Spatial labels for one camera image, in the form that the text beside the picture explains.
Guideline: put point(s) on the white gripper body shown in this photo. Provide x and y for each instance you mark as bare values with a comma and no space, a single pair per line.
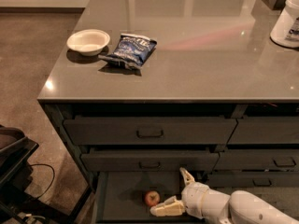
195,197

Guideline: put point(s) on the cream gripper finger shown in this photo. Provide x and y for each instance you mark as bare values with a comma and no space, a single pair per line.
172,207
187,177

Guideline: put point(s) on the red apple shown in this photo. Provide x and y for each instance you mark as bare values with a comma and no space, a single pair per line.
152,198

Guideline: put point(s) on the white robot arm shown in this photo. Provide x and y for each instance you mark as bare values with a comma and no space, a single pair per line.
246,208

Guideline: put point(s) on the middle right drawer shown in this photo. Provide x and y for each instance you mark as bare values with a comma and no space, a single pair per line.
261,159

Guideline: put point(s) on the open bottom left drawer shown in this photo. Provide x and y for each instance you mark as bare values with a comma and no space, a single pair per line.
119,198

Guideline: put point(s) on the bottom right drawer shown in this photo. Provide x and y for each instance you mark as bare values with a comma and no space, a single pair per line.
248,180

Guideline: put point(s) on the top right drawer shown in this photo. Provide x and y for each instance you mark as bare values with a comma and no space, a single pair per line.
266,130

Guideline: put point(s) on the middle left drawer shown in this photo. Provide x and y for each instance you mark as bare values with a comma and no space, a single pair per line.
149,160

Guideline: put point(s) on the top left drawer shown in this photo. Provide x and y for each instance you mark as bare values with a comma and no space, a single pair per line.
149,130

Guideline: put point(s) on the blue chip bag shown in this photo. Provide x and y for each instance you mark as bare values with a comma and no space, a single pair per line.
131,52

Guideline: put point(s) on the black cart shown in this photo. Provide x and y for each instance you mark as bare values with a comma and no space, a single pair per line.
15,150

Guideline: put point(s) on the white paper bowl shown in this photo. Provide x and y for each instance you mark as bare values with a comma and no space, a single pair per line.
88,42

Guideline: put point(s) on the white wipes canister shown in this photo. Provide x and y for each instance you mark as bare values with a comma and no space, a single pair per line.
286,30

